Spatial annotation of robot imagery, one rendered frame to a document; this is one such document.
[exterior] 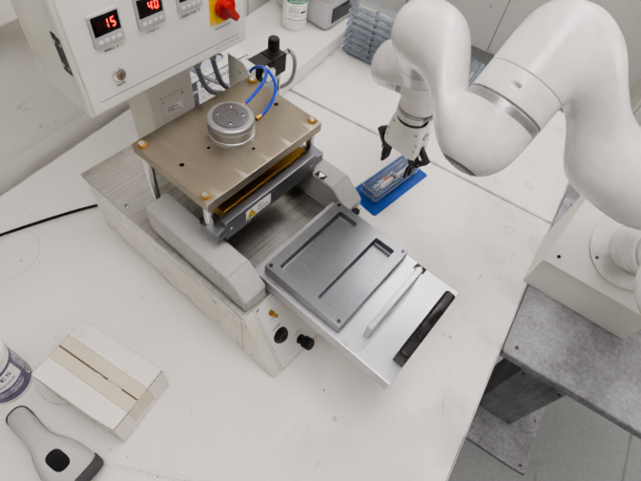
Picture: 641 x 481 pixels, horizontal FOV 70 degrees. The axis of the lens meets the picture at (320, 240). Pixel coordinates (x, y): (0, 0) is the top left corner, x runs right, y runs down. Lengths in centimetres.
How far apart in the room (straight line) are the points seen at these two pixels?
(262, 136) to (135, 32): 24
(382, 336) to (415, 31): 46
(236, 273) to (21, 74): 70
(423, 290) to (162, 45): 59
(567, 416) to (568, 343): 87
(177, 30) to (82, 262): 56
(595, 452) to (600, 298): 97
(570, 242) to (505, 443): 94
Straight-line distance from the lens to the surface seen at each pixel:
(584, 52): 60
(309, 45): 162
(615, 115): 63
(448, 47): 62
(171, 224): 83
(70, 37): 73
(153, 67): 82
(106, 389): 90
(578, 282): 117
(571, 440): 203
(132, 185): 100
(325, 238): 84
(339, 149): 132
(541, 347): 115
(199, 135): 81
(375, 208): 120
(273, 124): 83
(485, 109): 57
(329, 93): 151
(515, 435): 190
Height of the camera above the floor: 166
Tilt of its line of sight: 55 degrees down
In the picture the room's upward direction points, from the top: 11 degrees clockwise
